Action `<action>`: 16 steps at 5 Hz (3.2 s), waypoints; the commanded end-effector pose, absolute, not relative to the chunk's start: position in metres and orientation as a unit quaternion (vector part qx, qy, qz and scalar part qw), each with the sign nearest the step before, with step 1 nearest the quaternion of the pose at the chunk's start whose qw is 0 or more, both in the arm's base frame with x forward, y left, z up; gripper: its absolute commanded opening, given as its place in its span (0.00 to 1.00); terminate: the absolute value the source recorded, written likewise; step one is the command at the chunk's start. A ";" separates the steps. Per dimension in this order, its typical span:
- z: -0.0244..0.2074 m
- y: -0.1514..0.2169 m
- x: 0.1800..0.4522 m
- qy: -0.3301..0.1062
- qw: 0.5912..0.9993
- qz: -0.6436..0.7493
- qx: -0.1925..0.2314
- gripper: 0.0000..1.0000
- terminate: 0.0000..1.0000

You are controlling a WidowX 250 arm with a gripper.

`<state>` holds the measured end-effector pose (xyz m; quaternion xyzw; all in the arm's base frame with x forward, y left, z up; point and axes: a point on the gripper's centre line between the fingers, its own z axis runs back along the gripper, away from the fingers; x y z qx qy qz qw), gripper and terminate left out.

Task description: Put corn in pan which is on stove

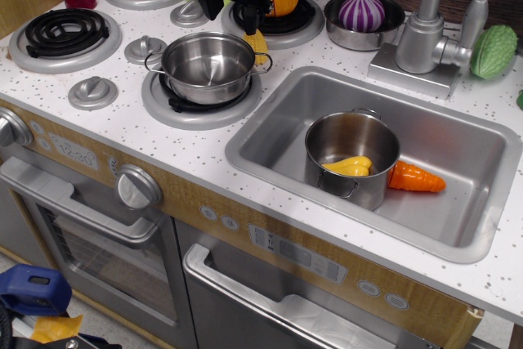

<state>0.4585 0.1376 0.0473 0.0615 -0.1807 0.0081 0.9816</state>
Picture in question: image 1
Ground yellow toy corn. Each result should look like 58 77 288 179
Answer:
243 29 269 65

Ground silver stove knob rear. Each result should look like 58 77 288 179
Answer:
170 0 209 28

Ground silver stove knob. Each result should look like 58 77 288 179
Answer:
68 76 118 111
170 0 209 28
124 35 167 65

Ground steel pan on front burner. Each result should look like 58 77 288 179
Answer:
144 32 273 105

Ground silver stove knob middle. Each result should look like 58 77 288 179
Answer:
124 35 167 65

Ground small steel bowl pan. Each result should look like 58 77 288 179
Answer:
324 0 405 51

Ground silver stove knob front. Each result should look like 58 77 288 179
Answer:
68 76 118 111

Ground right rear burner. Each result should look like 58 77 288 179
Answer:
221 0 324 50

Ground purple white toy onion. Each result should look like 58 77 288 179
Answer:
338 0 385 33

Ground black left rear burner coil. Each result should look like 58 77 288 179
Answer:
8 8 122 74

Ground tall steel pot in sink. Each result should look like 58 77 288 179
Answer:
305 108 400 210

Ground silver toy faucet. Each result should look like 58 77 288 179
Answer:
368 0 489 100

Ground yellow toy pepper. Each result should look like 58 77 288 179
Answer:
322 156 373 177

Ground silver oven dial right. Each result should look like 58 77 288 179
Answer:
115 164 163 210

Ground silver oven dial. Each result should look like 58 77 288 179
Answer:
0 107 34 147
115 164 163 210

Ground oven clock display panel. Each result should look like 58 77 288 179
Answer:
48 133 99 171

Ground orange toy carrot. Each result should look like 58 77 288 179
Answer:
388 160 446 193

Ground silver oven dial left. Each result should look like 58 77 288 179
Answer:
0 107 34 147

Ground green toy bitter gourd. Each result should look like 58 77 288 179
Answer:
469 25 517 80

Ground dishwasher control panel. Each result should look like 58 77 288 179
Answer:
248 224 348 284

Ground silver sink basin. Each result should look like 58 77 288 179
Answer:
226 67 522 263

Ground blue clamp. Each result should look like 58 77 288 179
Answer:
1 264 72 316

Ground yellow tape piece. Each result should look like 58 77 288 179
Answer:
30 315 83 343

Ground front burner with silver ring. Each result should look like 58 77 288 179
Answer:
141 72 262 131

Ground oven door with handle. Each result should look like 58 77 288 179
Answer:
1 157 197 348

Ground dishwasher door with handle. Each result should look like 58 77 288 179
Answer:
176 221 435 348

